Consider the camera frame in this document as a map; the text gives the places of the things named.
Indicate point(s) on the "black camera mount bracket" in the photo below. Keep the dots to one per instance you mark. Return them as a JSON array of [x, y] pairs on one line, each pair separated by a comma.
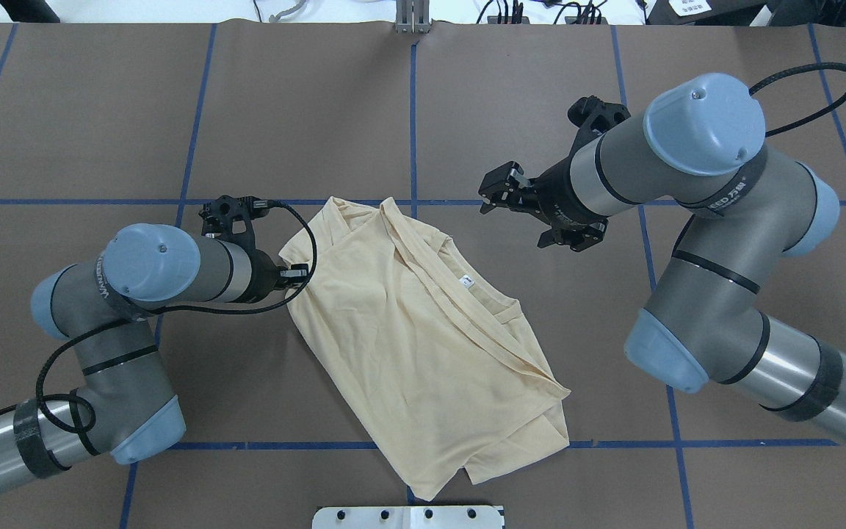
[[594, 118]]

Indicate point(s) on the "beige long-sleeve printed shirt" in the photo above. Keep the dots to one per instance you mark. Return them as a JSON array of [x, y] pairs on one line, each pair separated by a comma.
[[443, 370]]

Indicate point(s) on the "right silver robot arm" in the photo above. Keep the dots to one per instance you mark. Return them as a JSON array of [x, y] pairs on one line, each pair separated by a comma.
[[703, 144]]

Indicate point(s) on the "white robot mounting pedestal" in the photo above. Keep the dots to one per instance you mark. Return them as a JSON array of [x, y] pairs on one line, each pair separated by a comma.
[[411, 516]]

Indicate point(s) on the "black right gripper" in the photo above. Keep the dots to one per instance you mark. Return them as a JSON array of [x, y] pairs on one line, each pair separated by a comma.
[[557, 193]]

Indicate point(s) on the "left gripper camera bracket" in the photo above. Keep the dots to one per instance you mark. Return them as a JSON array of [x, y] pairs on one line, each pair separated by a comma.
[[229, 219]]

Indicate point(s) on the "aluminium frame post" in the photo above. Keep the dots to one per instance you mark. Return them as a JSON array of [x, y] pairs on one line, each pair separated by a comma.
[[412, 17]]

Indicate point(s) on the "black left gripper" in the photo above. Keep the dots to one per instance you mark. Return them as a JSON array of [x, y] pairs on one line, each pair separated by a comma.
[[264, 278]]

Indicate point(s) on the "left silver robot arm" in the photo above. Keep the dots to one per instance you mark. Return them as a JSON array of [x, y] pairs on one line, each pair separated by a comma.
[[104, 391]]

